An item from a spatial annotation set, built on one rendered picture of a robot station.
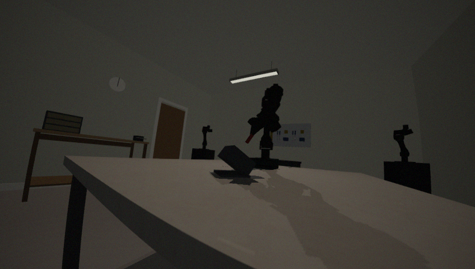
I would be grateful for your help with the dark red peg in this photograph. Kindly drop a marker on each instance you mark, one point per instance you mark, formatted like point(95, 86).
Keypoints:
point(249, 138)

